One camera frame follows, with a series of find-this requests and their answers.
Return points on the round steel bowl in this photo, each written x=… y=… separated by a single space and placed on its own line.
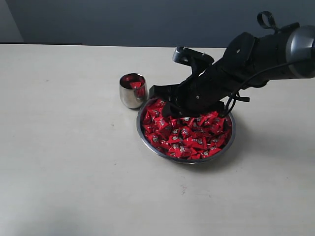
x=147 y=137

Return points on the stainless steel cup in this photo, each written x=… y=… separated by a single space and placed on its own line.
x=133 y=98

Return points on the red wrapped candy pile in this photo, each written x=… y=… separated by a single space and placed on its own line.
x=187 y=137

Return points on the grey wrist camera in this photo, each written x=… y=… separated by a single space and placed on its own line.
x=187 y=56

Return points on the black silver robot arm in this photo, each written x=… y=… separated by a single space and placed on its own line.
x=248 y=62

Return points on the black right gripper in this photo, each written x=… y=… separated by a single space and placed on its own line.
x=202 y=91

